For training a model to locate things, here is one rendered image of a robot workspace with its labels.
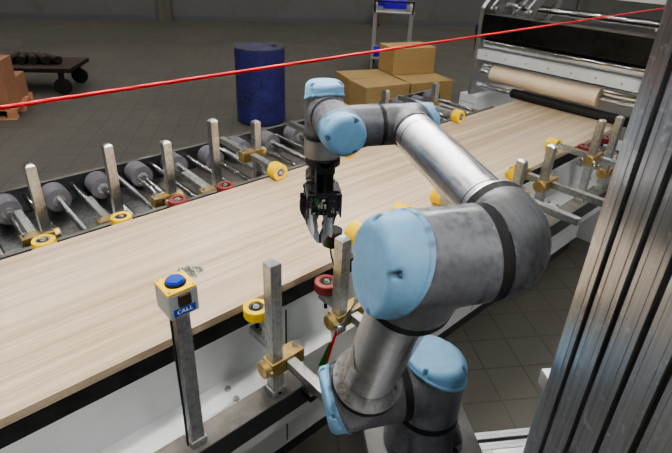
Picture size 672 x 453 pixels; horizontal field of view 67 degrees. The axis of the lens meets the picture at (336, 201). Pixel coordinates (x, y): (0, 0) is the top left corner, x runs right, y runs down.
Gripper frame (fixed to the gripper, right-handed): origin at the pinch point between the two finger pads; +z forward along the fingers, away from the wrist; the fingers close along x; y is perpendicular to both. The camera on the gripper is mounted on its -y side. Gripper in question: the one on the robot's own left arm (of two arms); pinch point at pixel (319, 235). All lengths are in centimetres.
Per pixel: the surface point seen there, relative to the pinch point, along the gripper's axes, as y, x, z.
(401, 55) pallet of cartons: -505, 156, 63
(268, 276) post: -11.5, -11.5, 18.7
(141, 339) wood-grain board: -17, -47, 42
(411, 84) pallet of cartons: -464, 160, 87
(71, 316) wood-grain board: -29, -69, 42
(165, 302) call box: 5.0, -33.9, 12.3
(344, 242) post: -25.0, 10.4, 18.0
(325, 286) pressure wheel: -35, 7, 41
